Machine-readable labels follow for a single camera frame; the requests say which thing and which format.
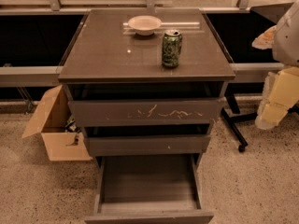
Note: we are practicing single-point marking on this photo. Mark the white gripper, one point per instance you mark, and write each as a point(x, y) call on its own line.
point(288, 42)

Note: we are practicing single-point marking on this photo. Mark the green soda can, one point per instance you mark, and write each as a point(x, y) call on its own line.
point(171, 48)

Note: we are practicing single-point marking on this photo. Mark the grey top drawer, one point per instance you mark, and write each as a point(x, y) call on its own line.
point(145, 112)

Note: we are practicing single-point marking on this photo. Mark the grey drawer cabinet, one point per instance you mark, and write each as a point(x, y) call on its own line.
point(110, 61)

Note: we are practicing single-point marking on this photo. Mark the grey open bottom drawer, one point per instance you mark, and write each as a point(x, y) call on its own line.
point(153, 189)

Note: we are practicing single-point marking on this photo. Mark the grey middle drawer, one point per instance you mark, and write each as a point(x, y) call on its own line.
point(146, 145)

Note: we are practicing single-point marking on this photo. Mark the white ceramic bowl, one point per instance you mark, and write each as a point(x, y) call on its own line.
point(144, 25)

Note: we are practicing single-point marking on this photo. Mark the open cardboard box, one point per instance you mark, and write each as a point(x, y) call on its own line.
point(49, 120)

